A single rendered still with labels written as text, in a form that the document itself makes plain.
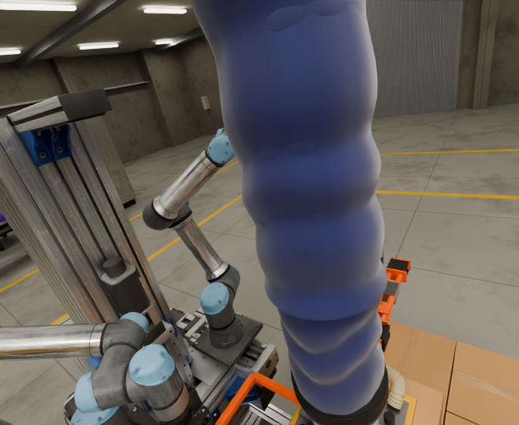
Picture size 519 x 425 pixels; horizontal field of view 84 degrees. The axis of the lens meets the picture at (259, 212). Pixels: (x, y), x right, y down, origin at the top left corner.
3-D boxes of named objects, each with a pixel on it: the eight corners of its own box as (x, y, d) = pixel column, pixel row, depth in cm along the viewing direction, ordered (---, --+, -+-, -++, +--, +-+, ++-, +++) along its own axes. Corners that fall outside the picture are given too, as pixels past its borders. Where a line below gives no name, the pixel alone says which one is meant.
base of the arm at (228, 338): (202, 341, 123) (195, 324, 119) (226, 316, 134) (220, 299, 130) (228, 354, 114) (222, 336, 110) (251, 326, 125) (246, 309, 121)
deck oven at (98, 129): (56, 220, 682) (2, 127, 593) (105, 197, 769) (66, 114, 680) (87, 228, 584) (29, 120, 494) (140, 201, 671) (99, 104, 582)
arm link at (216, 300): (203, 329, 116) (192, 303, 110) (212, 304, 128) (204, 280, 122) (231, 328, 113) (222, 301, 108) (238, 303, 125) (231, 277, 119)
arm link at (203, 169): (123, 226, 100) (213, 126, 80) (140, 212, 110) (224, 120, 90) (149, 248, 103) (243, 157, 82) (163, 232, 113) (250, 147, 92)
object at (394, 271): (406, 282, 113) (406, 272, 111) (386, 278, 117) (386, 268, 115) (410, 270, 118) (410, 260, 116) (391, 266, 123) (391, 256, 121)
